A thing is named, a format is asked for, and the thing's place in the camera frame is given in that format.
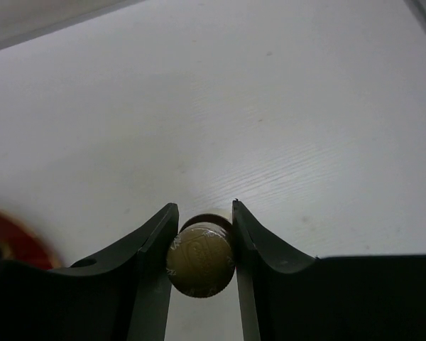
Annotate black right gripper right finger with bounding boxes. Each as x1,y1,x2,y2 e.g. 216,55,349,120
232,200,426,340

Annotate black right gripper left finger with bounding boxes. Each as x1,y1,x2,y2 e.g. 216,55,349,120
0,203,179,340

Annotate yellow label gold cap bottle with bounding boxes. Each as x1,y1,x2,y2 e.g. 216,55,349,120
166,210,236,298

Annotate round red lacquer tray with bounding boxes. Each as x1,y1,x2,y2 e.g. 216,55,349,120
0,212,62,270

